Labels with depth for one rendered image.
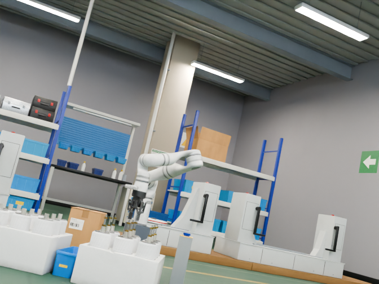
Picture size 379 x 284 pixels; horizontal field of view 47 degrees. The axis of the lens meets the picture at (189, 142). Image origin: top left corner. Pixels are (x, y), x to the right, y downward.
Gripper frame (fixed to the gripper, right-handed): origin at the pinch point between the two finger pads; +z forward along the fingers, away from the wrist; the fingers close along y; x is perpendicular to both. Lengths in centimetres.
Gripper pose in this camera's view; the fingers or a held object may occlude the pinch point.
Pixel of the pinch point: (133, 217)
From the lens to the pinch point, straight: 235.8
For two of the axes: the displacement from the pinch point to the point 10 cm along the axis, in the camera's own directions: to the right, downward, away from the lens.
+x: -7.4, -2.7, -6.2
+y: -6.4, -0.1, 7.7
